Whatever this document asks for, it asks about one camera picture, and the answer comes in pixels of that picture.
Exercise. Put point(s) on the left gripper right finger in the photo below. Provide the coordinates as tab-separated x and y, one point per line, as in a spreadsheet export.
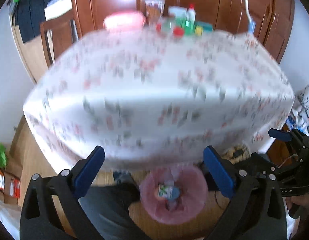
256	209

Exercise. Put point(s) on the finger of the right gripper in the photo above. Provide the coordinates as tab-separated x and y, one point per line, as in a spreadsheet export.
280	135

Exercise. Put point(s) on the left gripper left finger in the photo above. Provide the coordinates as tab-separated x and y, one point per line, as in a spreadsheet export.
39	218

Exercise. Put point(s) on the blue round lid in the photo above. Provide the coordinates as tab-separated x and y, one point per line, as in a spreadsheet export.
173	193

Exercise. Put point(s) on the pink lined trash bin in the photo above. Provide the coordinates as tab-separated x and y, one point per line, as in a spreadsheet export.
193	194

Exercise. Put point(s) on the cardboard box on floor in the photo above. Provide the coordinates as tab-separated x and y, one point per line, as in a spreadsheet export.
9	188

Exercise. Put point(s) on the person leg in jeans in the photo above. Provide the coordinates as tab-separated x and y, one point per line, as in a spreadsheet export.
107	207

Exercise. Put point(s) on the green white carton box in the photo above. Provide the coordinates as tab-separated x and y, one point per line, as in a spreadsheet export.
165	191

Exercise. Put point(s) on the wooden wardrobe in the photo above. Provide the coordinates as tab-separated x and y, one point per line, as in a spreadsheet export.
273	18

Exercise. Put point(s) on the teal box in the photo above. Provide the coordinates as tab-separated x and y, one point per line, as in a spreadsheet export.
207	27

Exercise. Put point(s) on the floral white tablecloth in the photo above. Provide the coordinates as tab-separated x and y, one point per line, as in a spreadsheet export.
151	99

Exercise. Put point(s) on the green plastic bottle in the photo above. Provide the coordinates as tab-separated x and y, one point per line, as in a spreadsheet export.
187	29

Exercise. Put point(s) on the white bottle red cap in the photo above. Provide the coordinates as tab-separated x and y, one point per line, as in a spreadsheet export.
190	15

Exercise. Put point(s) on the white ceramic mug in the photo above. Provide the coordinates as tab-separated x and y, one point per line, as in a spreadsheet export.
178	14

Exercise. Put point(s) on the clear cola bottle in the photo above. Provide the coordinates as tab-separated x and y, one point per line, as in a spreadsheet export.
165	25

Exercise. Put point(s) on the printed paper cup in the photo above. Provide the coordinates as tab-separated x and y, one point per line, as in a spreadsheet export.
154	10

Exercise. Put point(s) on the wooden chair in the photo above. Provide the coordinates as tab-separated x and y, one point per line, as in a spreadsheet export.
57	35

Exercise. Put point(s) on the pink wet wipes pack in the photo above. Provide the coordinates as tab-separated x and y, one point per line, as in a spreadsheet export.
124	21

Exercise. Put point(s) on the dark hanging clothes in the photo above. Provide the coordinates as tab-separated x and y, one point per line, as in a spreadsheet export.
29	14

